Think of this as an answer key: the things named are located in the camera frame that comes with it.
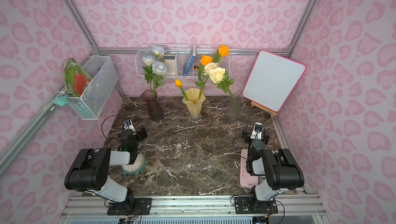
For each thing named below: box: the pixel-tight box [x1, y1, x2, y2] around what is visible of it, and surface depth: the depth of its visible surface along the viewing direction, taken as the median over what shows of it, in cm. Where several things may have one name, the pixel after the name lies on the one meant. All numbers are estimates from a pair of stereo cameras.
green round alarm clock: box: [121, 152, 146, 176], surface depth 84 cm
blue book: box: [182, 44, 196, 78], surface depth 90 cm
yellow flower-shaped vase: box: [182, 87, 207, 119], surface depth 95 cm
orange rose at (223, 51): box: [213, 44, 230, 63], surface depth 85 cm
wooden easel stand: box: [250, 101, 278, 118], surface depth 109 cm
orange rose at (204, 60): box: [193, 54, 213, 100], surface depth 88 cm
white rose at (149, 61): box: [142, 55, 155, 98], surface depth 86 cm
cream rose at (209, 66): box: [202, 62, 219, 76], surface depth 75 cm
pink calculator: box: [162, 54, 177, 76], surface depth 97 cm
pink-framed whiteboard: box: [242, 50, 307, 113], surface depth 95 cm
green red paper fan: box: [63, 57, 93, 98], surface depth 75 cm
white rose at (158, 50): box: [152, 45, 165, 58], surface depth 86 cm
